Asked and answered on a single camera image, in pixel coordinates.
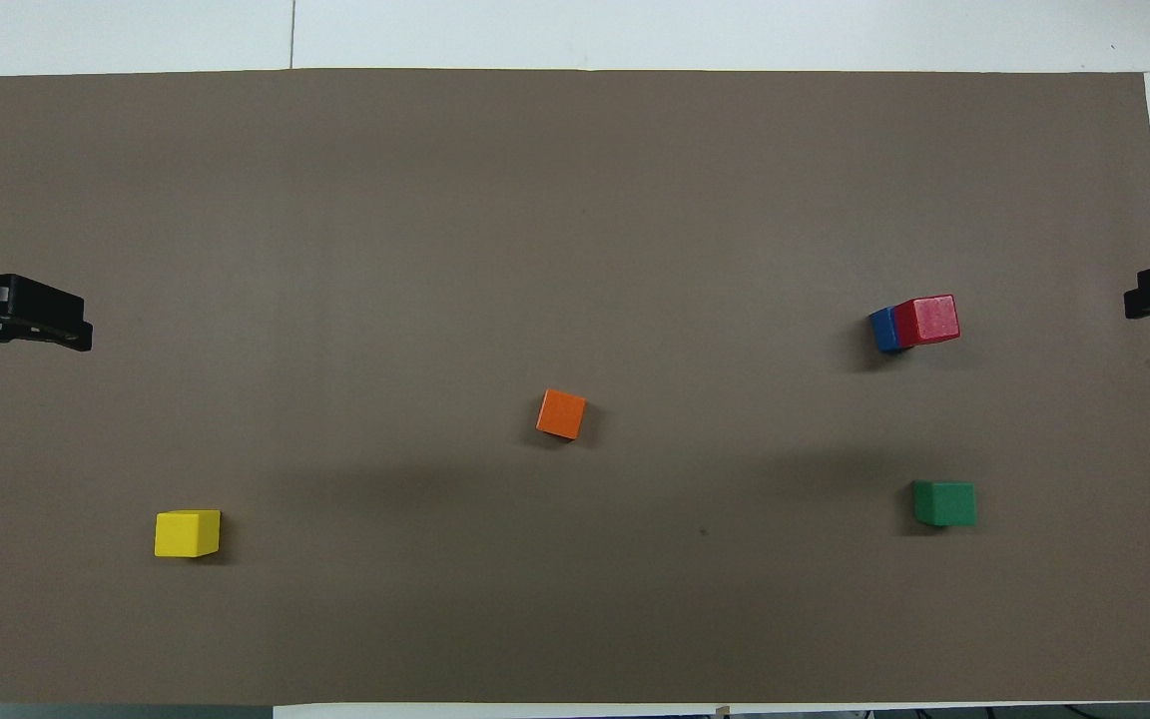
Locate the red wooden block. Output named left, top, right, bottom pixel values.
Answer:
left=891, top=294, right=961, bottom=350

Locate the yellow wooden block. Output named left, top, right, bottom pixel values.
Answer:
left=154, top=509, right=222, bottom=559

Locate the blue wooden block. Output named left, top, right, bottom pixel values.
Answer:
left=868, top=305, right=911, bottom=356

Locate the green wooden block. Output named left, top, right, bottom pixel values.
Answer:
left=911, top=479, right=977, bottom=528

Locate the orange wooden block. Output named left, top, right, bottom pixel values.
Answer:
left=535, top=388, right=588, bottom=441

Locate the brown table mat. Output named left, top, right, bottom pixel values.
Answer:
left=0, top=68, right=1150, bottom=706

